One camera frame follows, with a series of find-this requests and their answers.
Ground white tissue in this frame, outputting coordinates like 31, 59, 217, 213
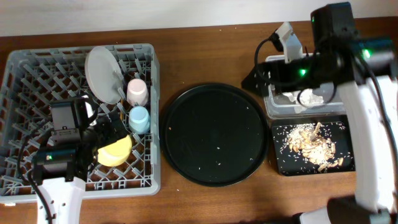
283, 89, 324, 106

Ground yellow bowl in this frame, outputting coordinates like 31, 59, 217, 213
98, 135, 132, 167

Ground light blue plastic cup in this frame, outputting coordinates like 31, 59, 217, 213
129, 106, 150, 134

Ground pink plastic cup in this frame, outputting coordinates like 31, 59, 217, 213
126, 78, 149, 106

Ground light grey round plate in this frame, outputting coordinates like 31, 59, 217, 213
85, 46, 123, 105

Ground food scraps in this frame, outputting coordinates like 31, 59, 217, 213
278, 121, 346, 172

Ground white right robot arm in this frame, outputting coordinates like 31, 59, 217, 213
241, 2, 397, 223

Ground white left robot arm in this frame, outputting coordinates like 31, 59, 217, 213
27, 97, 132, 223

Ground grey dishwasher rack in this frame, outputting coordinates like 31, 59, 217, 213
1, 44, 161, 204

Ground clear plastic storage bin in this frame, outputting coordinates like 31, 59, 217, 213
262, 54, 348, 121

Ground black rectangular tray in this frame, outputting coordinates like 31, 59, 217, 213
270, 114, 357, 177

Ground black round tray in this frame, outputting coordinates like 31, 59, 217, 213
159, 83, 270, 187

